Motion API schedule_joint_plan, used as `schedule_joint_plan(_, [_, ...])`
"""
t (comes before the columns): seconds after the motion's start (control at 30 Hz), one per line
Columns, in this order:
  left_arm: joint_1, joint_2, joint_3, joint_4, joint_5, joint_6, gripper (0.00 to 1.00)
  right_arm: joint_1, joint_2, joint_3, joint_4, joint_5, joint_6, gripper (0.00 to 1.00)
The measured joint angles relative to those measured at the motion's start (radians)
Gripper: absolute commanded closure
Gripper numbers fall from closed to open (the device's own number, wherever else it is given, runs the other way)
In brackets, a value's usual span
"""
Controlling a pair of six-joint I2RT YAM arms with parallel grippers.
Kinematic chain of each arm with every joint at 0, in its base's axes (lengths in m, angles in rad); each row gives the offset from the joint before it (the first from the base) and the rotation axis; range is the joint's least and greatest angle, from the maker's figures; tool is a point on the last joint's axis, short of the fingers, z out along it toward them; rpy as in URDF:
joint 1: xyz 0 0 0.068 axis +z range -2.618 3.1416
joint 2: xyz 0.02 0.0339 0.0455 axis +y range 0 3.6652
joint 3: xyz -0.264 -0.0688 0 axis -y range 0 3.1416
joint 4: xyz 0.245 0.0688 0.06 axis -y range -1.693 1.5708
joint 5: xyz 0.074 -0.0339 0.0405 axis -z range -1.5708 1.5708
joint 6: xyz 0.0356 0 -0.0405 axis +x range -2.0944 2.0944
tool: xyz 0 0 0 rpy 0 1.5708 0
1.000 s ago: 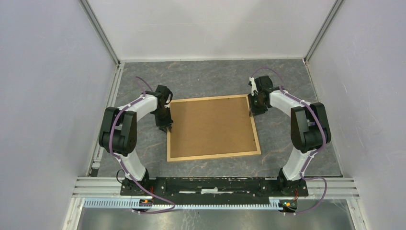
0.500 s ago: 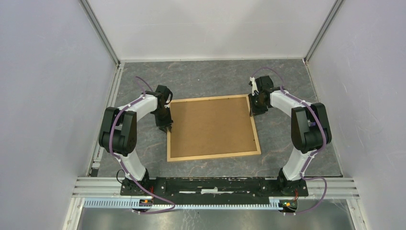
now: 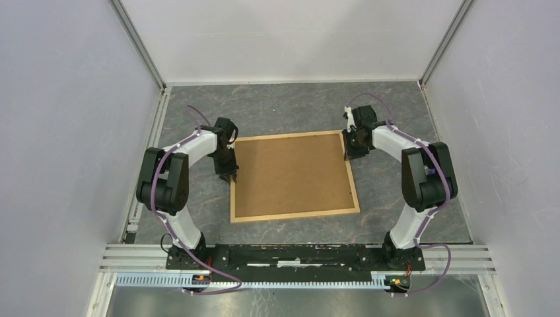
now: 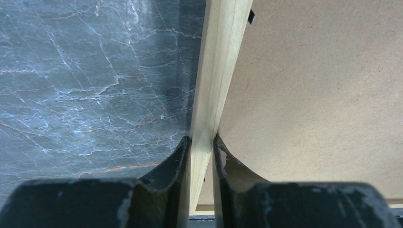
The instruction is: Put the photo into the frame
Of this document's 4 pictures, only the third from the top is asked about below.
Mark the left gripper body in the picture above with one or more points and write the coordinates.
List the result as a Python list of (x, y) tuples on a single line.
[(224, 161)]

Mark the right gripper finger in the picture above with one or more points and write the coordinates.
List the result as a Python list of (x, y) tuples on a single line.
[(356, 153), (346, 138)]

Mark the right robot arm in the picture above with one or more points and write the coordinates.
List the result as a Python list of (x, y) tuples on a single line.
[(428, 181)]

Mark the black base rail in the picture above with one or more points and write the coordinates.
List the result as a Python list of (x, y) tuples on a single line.
[(289, 262)]

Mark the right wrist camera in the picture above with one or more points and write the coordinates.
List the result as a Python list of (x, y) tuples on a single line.
[(348, 115)]

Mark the wooden picture frame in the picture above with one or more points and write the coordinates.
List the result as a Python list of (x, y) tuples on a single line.
[(293, 215)]

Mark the brown backing board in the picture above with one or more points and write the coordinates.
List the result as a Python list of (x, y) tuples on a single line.
[(293, 175)]

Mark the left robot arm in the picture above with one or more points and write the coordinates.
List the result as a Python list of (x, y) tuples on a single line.
[(163, 184)]

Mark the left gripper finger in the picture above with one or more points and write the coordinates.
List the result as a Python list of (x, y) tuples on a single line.
[(226, 177), (233, 176)]

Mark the white slotted cable duct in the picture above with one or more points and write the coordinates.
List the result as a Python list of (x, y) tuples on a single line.
[(198, 282)]

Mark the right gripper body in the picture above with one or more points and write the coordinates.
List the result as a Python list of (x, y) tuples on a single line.
[(355, 139)]

